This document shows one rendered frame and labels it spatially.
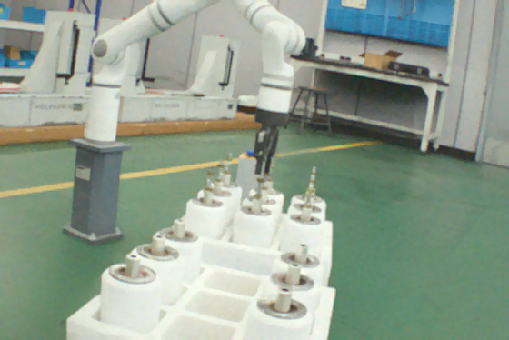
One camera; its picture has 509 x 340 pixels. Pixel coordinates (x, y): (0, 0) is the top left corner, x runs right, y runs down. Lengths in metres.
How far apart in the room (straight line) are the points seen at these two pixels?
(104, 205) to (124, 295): 0.91
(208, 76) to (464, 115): 2.80
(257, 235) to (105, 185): 0.58
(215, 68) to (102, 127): 3.43
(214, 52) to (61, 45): 1.82
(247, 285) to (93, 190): 0.72
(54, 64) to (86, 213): 2.06
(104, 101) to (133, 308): 0.95
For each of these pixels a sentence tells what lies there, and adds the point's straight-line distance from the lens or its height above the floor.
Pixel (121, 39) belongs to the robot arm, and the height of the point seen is 0.62.
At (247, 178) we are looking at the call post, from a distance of 1.73.
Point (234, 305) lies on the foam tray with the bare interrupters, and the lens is 1.05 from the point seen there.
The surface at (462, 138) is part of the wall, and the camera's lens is 6.24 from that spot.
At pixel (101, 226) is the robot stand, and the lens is 1.76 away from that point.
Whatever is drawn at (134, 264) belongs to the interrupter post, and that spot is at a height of 0.27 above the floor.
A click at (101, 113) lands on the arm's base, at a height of 0.39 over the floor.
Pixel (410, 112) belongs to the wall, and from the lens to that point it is 6.36.
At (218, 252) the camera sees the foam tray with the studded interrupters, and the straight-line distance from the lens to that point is 1.32.
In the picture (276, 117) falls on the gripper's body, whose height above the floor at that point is 0.48.
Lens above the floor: 0.59
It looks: 10 degrees down
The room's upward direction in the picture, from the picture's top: 8 degrees clockwise
